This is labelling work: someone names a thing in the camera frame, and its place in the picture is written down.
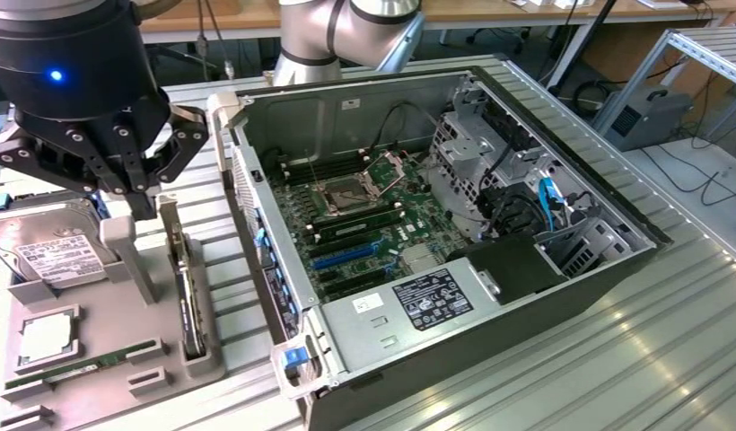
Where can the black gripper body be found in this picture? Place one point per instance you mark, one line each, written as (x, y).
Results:
(73, 67)

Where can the graphics card with metal bracket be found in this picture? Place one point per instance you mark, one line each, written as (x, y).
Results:
(192, 292)

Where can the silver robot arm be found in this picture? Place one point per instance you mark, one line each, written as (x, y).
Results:
(319, 36)

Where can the silver hard disk drive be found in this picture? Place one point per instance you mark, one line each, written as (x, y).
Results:
(49, 251)

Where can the metal socket cover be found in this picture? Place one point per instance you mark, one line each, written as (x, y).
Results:
(384, 170)

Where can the grey parts rack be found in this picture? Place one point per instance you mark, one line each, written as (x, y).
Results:
(116, 323)

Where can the silver CPU chip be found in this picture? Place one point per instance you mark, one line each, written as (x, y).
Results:
(47, 336)

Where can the loose green RAM stick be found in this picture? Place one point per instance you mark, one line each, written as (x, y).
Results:
(104, 359)

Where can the silver disk bay cage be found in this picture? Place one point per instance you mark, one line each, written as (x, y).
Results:
(463, 152)

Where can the silver chipset heatsink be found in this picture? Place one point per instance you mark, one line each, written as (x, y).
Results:
(420, 258)

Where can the blue case latch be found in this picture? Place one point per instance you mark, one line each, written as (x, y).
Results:
(292, 359)

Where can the silver power supply unit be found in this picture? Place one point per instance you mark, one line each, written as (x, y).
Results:
(367, 332)

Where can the black plastic shroud box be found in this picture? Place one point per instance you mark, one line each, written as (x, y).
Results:
(511, 269)

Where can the long wooden desk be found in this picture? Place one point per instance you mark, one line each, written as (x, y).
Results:
(523, 13)

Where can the black slanted pole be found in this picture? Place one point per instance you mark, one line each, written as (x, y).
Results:
(574, 49)

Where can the open black PC case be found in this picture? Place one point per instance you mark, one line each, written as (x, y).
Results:
(583, 287)

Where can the aluminium profile frame table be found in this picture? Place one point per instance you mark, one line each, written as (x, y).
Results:
(703, 49)

